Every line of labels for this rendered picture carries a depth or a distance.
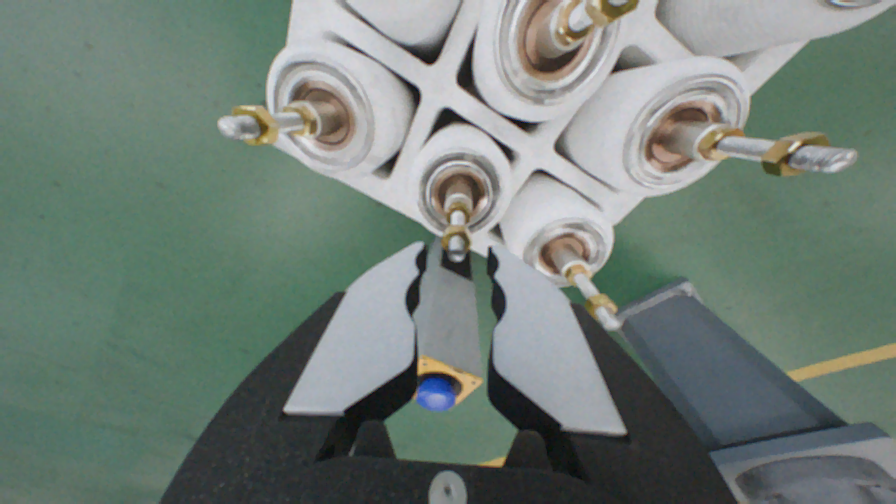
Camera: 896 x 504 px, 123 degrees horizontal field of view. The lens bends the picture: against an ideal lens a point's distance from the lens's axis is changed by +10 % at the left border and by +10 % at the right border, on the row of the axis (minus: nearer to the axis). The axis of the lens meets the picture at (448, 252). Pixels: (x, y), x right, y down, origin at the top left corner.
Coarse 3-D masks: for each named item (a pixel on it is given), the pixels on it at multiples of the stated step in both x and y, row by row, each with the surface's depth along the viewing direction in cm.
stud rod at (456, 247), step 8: (456, 216) 16; (464, 216) 17; (456, 224) 15; (464, 224) 16; (456, 240) 13; (448, 248) 13; (456, 248) 12; (464, 248) 13; (448, 256) 13; (456, 256) 13; (464, 256) 13
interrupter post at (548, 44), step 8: (568, 0) 12; (552, 16) 13; (544, 24) 14; (552, 24) 13; (544, 32) 14; (552, 32) 13; (536, 40) 15; (544, 40) 14; (552, 40) 13; (544, 48) 15; (552, 48) 14; (560, 48) 13; (568, 48) 13; (544, 56) 16; (552, 56) 15
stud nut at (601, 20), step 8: (592, 0) 9; (600, 0) 9; (632, 0) 9; (592, 8) 9; (600, 8) 9; (608, 8) 9; (616, 8) 9; (624, 8) 9; (632, 8) 9; (592, 16) 10; (600, 16) 9; (608, 16) 9; (616, 16) 9; (600, 24) 10
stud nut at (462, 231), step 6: (450, 228) 13; (456, 228) 13; (462, 228) 14; (444, 234) 14; (450, 234) 13; (456, 234) 13; (462, 234) 13; (468, 234) 14; (444, 240) 14; (468, 240) 14; (444, 246) 14; (468, 246) 14
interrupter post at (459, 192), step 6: (456, 186) 20; (462, 186) 20; (450, 192) 19; (456, 192) 18; (462, 192) 18; (468, 192) 19; (450, 198) 18; (456, 198) 18; (462, 198) 18; (468, 198) 18; (450, 204) 18; (468, 204) 18
